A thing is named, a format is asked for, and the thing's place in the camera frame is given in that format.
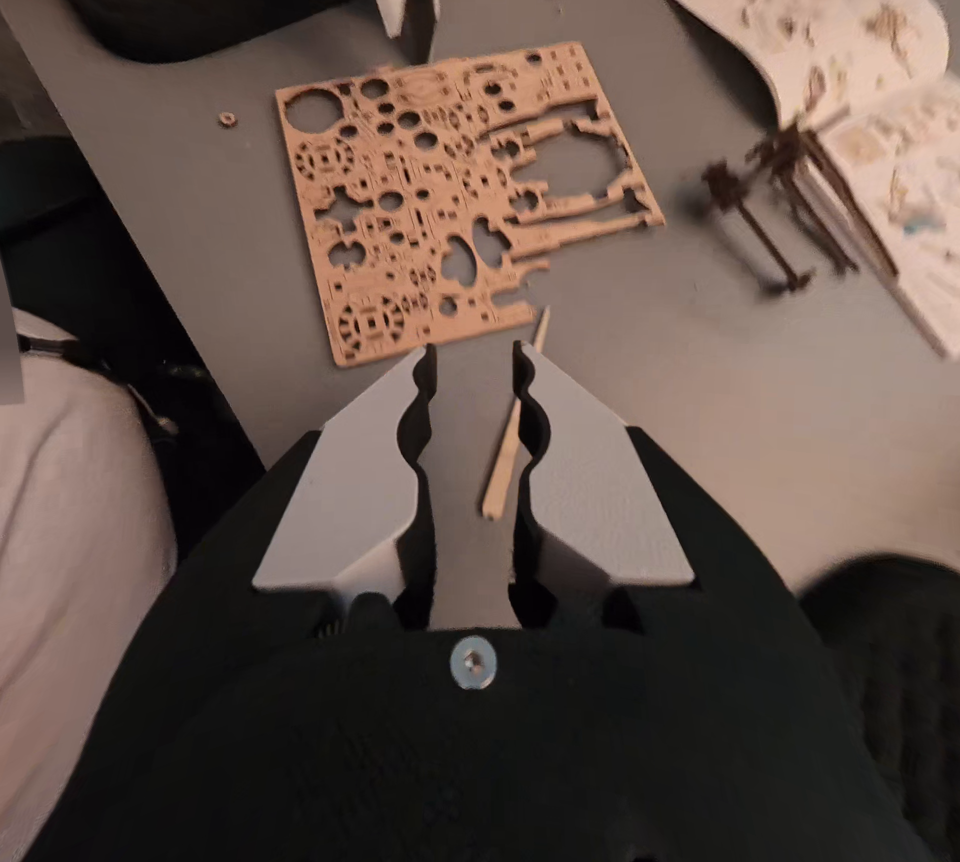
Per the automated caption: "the black lanyard strap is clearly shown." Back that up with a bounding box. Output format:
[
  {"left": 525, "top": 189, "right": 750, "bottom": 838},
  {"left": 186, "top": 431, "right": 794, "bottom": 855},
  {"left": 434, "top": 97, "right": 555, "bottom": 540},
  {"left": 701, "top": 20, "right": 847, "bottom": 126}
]
[{"left": 16, "top": 333, "right": 181, "bottom": 439}]

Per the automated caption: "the partly assembled wooden model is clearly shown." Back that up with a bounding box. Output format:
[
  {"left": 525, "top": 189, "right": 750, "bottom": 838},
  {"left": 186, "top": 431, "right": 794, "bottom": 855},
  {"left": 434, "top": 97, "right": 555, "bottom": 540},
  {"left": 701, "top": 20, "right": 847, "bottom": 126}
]
[{"left": 701, "top": 108, "right": 901, "bottom": 297}]

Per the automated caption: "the person's white shirt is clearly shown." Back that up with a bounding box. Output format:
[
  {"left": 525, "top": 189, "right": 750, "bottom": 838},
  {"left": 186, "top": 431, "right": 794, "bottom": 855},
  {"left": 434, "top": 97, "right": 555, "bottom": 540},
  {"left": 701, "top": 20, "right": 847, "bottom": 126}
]
[{"left": 0, "top": 307, "right": 181, "bottom": 862}]

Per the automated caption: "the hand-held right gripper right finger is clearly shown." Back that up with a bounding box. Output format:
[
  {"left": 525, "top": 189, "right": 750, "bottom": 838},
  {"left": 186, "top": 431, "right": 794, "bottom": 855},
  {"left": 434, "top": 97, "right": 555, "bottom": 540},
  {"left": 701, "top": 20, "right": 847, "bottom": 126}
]
[{"left": 508, "top": 340, "right": 696, "bottom": 629}]

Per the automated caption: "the paper instruction booklet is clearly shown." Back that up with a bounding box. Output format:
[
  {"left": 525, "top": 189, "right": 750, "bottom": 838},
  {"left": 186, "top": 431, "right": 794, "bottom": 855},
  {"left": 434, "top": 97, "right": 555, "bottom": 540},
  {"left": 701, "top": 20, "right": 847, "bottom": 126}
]
[{"left": 651, "top": 0, "right": 960, "bottom": 362}]

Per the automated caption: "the laser-cut wooden parts sheet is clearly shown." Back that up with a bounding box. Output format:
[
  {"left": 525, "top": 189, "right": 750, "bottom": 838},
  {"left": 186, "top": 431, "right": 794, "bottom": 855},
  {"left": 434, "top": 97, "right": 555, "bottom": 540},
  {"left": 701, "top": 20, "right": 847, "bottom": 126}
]
[{"left": 274, "top": 40, "right": 667, "bottom": 370}]

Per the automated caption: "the thin wooden strip part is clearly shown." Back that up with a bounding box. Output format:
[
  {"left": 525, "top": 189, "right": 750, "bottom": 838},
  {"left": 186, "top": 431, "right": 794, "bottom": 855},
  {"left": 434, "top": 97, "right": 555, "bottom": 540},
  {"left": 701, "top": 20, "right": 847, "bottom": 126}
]
[{"left": 480, "top": 305, "right": 553, "bottom": 523}]

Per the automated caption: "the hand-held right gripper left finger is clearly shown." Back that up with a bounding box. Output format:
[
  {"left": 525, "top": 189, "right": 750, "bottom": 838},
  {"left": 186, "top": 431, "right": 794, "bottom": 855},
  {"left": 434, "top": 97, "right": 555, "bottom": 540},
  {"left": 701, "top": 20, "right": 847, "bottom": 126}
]
[{"left": 252, "top": 343, "right": 438, "bottom": 629}]

